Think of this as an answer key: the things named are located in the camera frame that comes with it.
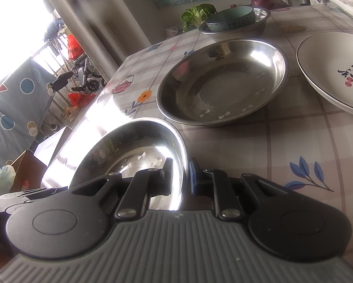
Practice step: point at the beige curtain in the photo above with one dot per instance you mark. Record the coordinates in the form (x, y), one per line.
(85, 11)

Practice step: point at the crumpled white plastic bag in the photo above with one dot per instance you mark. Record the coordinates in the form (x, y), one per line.
(1, 179)

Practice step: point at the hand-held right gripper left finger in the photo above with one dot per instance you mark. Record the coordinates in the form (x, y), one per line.
(167, 177)

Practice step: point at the cardboard box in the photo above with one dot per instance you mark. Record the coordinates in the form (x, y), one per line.
(32, 168)

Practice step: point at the napa cabbage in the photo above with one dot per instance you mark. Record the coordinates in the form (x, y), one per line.
(197, 13)

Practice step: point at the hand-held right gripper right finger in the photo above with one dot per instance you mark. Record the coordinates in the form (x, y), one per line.
(194, 177)

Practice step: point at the deep steel bowl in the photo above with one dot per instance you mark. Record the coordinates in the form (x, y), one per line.
(253, 29)

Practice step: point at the blue circle print blanket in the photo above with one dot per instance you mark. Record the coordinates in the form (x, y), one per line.
(14, 103)

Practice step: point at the large steel plate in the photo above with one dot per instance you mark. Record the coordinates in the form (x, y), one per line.
(223, 88)

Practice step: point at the small steel bowl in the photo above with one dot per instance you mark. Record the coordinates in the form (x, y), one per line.
(129, 141)

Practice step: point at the red plastic bag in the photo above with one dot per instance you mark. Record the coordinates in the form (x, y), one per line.
(73, 47)

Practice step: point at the green ceramic bowl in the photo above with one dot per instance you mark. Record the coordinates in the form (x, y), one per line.
(229, 20)

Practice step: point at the red onion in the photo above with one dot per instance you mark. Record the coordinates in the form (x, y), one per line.
(263, 0)

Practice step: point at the white ceramic plate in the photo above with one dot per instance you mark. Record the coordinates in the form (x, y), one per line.
(321, 59)

